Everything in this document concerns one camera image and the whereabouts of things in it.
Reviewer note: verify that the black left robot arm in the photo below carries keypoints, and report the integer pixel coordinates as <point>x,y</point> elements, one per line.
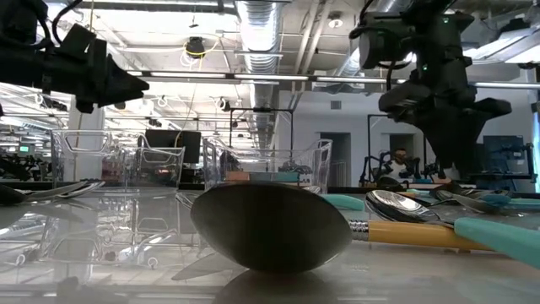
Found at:
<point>21,63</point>

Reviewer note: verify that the black monitor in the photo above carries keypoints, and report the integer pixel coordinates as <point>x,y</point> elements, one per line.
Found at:
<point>169,145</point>

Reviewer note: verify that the long light strip bar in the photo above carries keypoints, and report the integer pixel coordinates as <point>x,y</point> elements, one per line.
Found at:
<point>274,77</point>

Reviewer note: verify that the person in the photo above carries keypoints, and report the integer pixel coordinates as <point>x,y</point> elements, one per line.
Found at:
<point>398,166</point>

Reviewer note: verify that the ceiling light panel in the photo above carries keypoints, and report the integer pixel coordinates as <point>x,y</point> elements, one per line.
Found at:
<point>506,48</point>

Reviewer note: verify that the black overhead camera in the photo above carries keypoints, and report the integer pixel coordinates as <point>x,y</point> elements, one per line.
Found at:
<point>195,46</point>

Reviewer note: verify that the green exit sign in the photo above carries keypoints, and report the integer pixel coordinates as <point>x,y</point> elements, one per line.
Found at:
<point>24,148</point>

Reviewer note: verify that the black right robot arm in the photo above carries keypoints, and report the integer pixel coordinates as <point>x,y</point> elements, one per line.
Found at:
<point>439,34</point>

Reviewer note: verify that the black background robot arm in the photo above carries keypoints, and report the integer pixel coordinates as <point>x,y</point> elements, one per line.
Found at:
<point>371,169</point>
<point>426,169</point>

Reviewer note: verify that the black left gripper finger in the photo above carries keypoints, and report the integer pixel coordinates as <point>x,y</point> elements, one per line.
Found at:
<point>122,93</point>
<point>118,76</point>

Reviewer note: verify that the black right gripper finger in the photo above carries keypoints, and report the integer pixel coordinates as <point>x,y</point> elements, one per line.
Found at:
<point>469,139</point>
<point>447,141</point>

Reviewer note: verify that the silver ventilation duct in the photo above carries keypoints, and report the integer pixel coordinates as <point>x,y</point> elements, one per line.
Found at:
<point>261,42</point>

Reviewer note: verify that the round ceiling fixture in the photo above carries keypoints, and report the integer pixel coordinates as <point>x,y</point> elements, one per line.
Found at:
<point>335,21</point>

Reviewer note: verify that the clear plastic bin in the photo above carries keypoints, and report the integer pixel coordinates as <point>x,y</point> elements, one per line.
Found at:
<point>118,169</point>
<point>270,166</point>

